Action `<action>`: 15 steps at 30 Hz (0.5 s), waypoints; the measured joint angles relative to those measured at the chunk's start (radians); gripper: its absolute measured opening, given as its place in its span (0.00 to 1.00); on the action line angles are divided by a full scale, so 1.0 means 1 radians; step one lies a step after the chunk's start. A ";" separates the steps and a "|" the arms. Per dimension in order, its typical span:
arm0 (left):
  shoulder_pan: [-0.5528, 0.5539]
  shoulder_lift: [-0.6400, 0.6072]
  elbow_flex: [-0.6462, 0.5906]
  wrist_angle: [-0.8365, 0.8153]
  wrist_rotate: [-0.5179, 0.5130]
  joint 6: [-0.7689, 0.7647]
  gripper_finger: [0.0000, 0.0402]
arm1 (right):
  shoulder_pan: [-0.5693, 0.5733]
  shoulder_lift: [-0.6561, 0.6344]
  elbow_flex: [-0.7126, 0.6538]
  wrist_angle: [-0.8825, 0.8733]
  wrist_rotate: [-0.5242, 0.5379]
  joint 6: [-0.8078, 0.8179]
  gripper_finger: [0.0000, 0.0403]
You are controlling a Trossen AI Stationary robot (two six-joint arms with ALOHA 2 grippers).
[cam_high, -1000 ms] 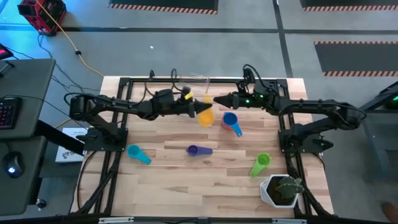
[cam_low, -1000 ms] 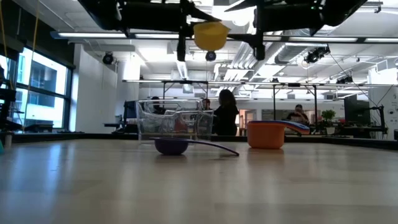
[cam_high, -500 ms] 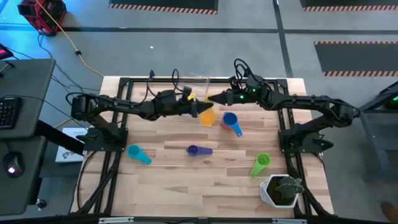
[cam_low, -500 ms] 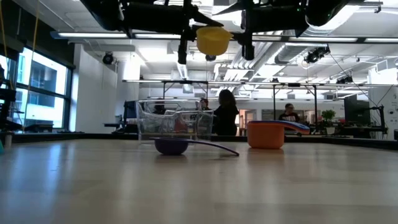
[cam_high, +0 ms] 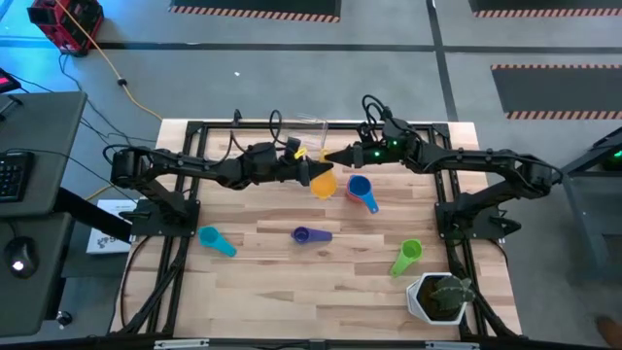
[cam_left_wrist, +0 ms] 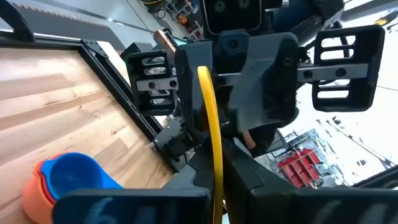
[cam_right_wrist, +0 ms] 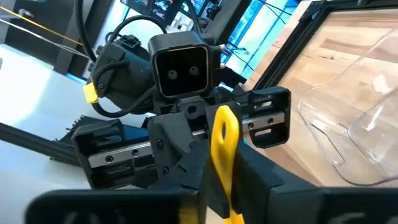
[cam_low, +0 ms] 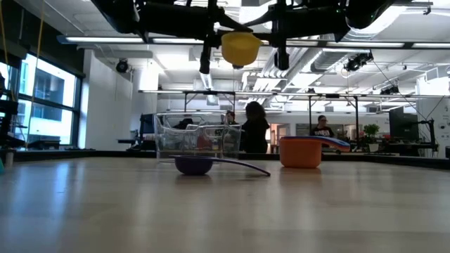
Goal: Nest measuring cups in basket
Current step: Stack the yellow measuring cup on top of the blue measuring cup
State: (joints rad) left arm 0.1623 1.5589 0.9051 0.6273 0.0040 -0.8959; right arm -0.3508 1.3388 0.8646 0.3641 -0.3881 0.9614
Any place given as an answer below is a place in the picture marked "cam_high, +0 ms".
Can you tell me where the red machine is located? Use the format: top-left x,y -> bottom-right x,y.
26,0 -> 106,58

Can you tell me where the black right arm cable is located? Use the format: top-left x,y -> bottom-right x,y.
362,94 -> 393,130

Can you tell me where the blue measuring cup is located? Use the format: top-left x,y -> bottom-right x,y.
347,174 -> 381,216

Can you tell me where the green cactus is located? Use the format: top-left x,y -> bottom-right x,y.
428,273 -> 478,313

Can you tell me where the yellow measuring cup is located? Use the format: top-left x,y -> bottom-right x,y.
309,147 -> 339,201

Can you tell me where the black device with green light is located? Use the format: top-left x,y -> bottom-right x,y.
602,145 -> 622,172

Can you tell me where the clear plastic basket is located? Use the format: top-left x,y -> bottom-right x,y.
271,113 -> 329,164

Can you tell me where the black striped-edge floor mat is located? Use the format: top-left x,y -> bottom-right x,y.
489,63 -> 622,122
467,0 -> 622,19
168,0 -> 343,24

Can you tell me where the green measuring cup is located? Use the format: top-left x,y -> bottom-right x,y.
390,237 -> 425,279

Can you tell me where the black computer mouse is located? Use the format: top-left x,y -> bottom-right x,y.
3,236 -> 40,280

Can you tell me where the silver metal bracket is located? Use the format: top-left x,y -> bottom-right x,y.
153,338 -> 211,350
424,340 -> 481,350

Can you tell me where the yellow extension cable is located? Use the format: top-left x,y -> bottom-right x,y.
53,0 -> 164,122

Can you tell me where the white cardboard box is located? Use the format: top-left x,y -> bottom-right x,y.
86,198 -> 140,256

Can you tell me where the white geometric planter pot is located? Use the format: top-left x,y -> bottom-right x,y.
405,271 -> 471,327

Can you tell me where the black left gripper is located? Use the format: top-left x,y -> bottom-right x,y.
277,136 -> 335,189

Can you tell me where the black aluminium table frame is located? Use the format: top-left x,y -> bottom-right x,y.
107,119 -> 525,341

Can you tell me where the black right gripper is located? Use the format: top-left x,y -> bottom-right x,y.
324,119 -> 419,169

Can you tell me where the purple measuring cup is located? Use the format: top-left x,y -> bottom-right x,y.
290,226 -> 334,245

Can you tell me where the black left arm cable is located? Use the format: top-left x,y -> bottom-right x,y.
227,109 -> 287,157

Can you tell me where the black keyboard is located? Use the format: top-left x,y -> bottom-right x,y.
0,151 -> 36,204

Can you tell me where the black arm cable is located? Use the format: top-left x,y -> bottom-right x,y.
227,109 -> 287,157
362,94 -> 393,130

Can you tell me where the grey desk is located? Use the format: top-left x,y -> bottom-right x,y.
0,90 -> 88,337

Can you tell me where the black floor cable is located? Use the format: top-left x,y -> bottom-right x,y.
9,52 -> 159,164

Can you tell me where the teal measuring cup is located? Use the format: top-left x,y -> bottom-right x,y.
197,225 -> 239,259

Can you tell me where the black device with pink light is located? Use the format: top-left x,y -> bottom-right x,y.
0,67 -> 23,94

